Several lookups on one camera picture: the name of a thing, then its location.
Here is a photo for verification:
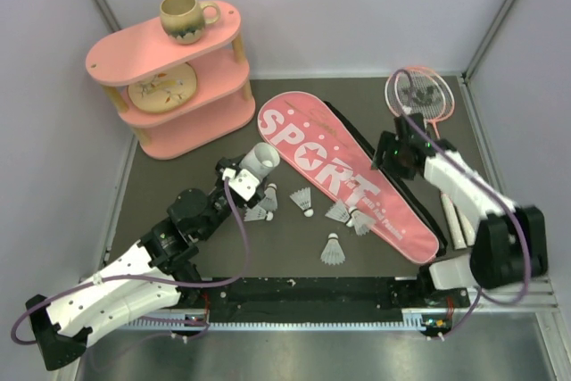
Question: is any white shuttlecock tube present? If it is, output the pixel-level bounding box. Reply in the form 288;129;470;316
239;143;280;181

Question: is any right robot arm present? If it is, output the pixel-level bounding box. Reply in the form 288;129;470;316
372;113;548;306

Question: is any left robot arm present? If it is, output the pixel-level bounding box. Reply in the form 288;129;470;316
26;158;266;371

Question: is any pink badminton racket left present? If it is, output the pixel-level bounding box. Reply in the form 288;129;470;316
384;70;468;251

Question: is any pink badminton racket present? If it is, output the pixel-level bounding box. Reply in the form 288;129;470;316
384;70;468;251
385;66;476;250

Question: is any pink badminton racket right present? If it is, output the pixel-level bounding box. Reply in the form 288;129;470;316
385;66;476;250

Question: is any pink three-tier wooden shelf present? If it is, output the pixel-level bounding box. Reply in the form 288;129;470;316
86;0;255;160

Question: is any pink sport racket bag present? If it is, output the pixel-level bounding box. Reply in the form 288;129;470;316
257;91;446;265

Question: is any cream floral plate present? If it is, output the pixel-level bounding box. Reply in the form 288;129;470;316
127;63;197;114

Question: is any beige ceramic mug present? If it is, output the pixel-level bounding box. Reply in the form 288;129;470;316
160;0;221;45

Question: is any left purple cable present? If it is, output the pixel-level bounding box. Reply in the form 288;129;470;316
11;178;251;349

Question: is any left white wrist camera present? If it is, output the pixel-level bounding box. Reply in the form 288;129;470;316
222;168;261;201

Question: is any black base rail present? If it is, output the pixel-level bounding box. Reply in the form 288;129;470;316
73;276;554;333

